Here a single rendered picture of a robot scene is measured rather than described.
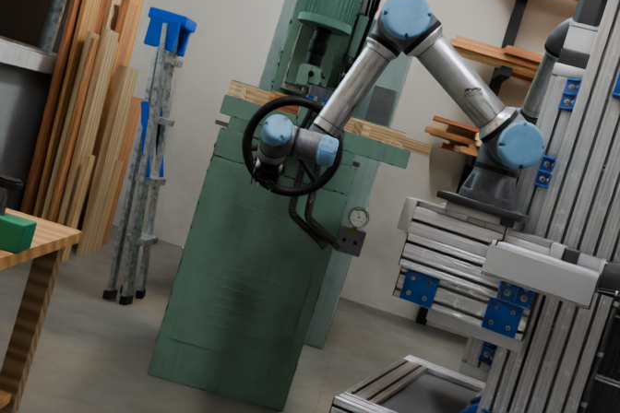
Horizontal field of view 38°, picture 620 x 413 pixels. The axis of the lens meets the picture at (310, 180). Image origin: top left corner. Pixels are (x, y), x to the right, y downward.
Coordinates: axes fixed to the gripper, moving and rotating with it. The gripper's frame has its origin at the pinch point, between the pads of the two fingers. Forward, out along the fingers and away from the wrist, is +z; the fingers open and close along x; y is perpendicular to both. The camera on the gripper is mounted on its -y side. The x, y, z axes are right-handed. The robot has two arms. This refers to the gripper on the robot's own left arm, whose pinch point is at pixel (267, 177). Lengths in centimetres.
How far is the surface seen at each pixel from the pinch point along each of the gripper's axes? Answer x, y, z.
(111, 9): -98, -126, 140
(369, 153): 27.7, -24.5, 15.4
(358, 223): 30.0, -2.9, 20.0
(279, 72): -7, -56, 36
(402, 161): 38.4, -25.1, 15.7
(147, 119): -54, -51, 90
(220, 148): -16.7, -13.5, 18.7
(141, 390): -18, 59, 39
